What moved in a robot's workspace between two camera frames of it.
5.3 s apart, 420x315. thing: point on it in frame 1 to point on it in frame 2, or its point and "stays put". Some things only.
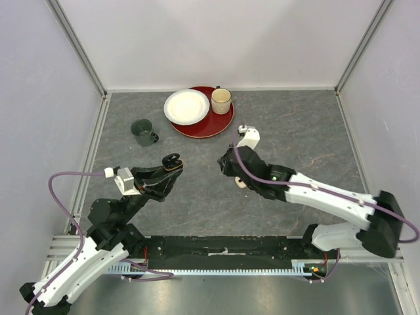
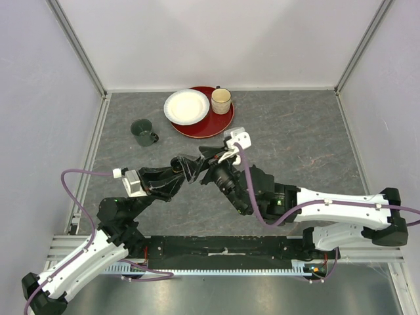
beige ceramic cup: [221, 100] stays put
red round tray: [213, 125] stays put
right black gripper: [225, 165] to [191, 168]
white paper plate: [186, 107] stays put
